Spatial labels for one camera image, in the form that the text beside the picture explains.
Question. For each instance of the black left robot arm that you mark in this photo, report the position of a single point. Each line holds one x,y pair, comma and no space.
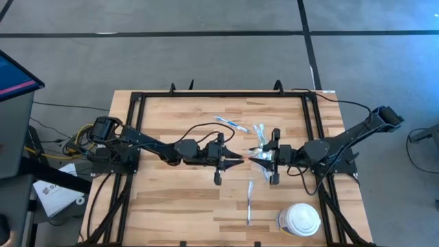
144,140

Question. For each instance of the small black frame hook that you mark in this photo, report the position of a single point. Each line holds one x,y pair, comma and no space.
173,88
191,85

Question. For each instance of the black aluminium table frame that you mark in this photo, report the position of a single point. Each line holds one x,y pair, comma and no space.
223,94

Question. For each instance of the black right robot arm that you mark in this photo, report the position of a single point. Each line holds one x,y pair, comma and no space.
346,135

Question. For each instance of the person's hand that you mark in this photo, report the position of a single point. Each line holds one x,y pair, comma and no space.
11,239

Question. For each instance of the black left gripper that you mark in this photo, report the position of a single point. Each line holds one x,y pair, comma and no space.
214,152

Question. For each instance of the large blue screen monitor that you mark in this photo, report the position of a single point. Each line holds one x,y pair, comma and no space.
13,80

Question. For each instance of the blue toothbrush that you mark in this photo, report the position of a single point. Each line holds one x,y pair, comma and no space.
231,124

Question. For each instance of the glowing computer mouse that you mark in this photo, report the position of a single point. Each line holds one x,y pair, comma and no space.
4,226

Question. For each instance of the grey monitor stand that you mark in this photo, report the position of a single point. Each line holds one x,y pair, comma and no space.
15,137

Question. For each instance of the white tape roll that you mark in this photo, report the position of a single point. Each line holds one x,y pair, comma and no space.
80,200

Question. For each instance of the black desk frame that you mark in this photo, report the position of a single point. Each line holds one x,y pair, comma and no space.
55,176

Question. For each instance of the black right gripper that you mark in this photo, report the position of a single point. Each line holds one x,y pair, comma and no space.
284,156

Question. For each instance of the white printed box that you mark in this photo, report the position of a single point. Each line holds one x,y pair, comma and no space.
55,197

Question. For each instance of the large black frame hook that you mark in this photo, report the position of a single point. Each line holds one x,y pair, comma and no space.
278,87

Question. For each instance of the white lidded tub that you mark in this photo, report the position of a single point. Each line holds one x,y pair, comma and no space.
299,219

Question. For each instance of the purple toothbrush in clear wrapper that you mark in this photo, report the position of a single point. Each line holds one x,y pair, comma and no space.
250,202

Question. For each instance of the grey furniture leg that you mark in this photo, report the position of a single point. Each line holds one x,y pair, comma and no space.
425,133

